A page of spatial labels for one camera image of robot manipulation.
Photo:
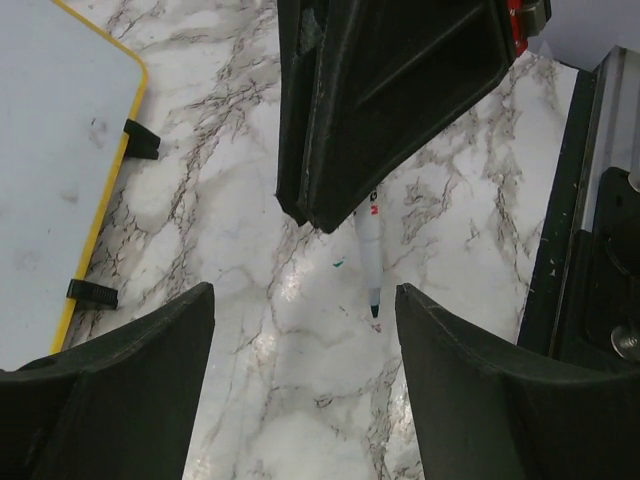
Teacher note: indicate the aluminium rail frame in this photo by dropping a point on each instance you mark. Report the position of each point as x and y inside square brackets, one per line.
[617, 117]

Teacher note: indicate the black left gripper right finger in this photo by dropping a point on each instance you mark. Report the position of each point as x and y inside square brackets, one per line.
[484, 408]

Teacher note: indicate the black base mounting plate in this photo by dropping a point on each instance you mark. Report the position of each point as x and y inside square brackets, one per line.
[583, 306]

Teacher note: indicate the wire whiteboard stand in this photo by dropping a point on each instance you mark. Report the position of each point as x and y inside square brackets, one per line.
[141, 144]

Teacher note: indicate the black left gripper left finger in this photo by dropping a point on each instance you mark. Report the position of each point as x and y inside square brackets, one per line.
[120, 406]

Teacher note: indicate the white whiteboard marker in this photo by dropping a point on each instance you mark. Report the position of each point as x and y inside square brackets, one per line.
[368, 226]

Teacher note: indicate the yellow framed whiteboard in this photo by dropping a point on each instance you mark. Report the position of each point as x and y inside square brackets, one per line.
[67, 91]

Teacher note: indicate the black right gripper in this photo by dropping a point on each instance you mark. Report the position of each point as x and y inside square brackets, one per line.
[390, 75]

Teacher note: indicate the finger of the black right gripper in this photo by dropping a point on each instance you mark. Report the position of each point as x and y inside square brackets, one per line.
[299, 35]

